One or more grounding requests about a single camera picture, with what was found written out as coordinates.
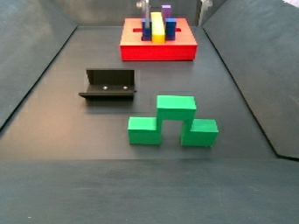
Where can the red slotted board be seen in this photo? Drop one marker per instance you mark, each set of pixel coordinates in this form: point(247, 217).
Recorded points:
point(138, 50)

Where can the yellow arch block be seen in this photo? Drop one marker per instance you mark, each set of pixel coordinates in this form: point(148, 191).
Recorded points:
point(158, 27)

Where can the blue block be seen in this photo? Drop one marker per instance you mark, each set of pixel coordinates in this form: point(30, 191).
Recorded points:
point(170, 28)
point(147, 30)

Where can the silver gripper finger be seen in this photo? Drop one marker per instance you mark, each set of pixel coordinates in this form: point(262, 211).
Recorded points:
point(204, 6)
point(143, 5)

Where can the blue block right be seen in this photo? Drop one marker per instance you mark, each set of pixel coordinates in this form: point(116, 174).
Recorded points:
point(170, 28)

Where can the purple block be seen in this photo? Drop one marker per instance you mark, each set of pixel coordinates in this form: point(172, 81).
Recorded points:
point(166, 10)

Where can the blue block left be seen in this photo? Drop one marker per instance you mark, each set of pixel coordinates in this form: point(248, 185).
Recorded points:
point(147, 30)

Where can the black angled bracket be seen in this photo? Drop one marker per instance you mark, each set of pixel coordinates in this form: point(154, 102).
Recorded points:
point(108, 83)

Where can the green stepped arch block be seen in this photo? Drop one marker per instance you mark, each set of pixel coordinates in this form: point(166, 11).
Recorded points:
point(199, 132)

